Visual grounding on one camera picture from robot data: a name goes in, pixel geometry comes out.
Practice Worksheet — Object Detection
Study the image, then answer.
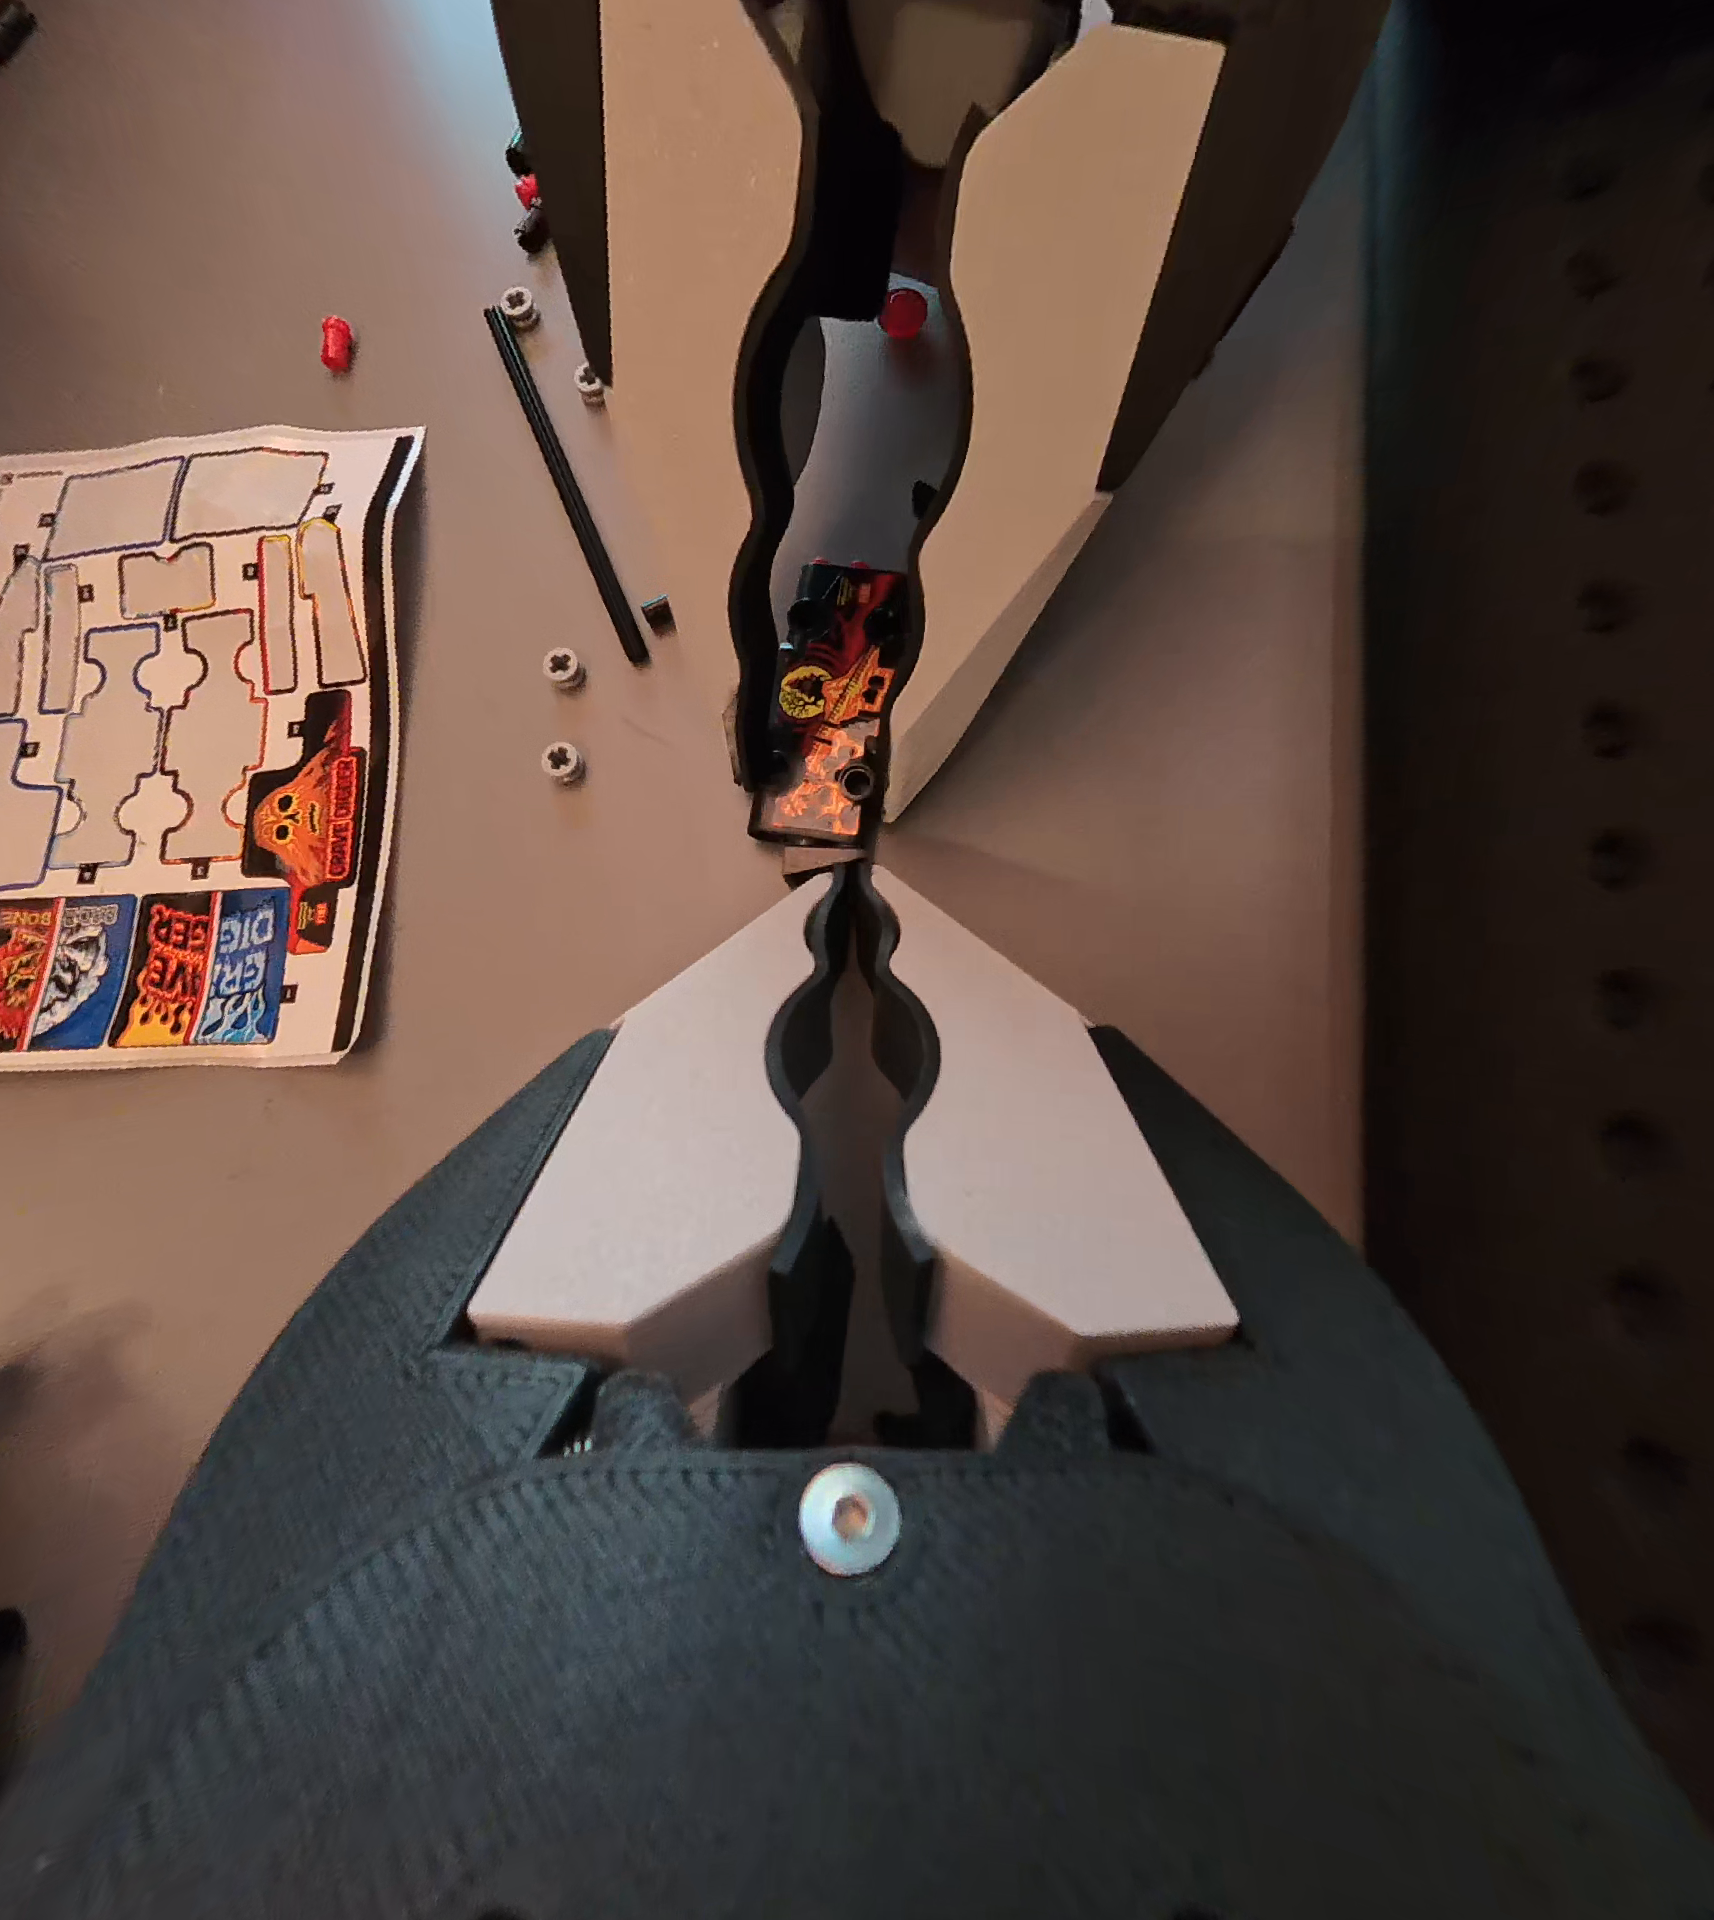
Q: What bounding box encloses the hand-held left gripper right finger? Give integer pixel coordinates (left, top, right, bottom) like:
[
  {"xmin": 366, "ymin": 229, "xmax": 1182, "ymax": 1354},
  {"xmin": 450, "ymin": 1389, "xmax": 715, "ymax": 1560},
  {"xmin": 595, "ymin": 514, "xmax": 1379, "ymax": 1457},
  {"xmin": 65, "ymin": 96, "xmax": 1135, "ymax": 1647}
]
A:
[{"xmin": 855, "ymin": 868, "xmax": 1240, "ymax": 1448}]

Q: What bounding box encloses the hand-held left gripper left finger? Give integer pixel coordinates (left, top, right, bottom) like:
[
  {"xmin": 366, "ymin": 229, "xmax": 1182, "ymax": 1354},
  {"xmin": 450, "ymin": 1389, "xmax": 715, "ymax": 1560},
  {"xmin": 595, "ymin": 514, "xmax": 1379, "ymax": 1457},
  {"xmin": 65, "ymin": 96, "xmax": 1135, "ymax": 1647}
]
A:
[{"xmin": 465, "ymin": 871, "xmax": 860, "ymax": 1448}]

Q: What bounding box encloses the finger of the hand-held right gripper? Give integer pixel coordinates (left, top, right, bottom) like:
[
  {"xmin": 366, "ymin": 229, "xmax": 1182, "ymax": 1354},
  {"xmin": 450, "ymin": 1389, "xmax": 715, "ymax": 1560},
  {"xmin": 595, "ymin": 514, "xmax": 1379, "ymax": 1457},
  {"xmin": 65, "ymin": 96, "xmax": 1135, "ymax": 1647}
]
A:
[
  {"xmin": 599, "ymin": 0, "xmax": 896, "ymax": 794},
  {"xmin": 878, "ymin": 14, "xmax": 1231, "ymax": 826}
]

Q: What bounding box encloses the flame printed black toy panel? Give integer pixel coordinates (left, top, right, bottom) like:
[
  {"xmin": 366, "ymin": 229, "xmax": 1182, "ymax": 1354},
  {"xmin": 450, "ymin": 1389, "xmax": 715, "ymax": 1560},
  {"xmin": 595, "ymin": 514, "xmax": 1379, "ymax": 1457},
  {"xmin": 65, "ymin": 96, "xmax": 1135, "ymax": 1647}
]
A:
[{"xmin": 748, "ymin": 555, "xmax": 907, "ymax": 851}]

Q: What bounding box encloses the long black toy axle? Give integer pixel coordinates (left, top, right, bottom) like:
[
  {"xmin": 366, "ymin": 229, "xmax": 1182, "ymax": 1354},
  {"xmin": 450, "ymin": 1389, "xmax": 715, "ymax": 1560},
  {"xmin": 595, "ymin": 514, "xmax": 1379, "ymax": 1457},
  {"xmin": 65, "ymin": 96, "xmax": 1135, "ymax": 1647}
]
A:
[{"xmin": 483, "ymin": 305, "xmax": 650, "ymax": 666}]

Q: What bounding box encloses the toy sticker sheet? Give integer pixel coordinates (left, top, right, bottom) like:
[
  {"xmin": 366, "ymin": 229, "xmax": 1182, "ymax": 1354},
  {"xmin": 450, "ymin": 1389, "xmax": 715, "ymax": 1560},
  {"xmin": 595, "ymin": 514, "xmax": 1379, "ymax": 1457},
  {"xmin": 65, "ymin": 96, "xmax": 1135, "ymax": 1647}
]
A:
[{"xmin": 0, "ymin": 428, "xmax": 425, "ymax": 1073}]

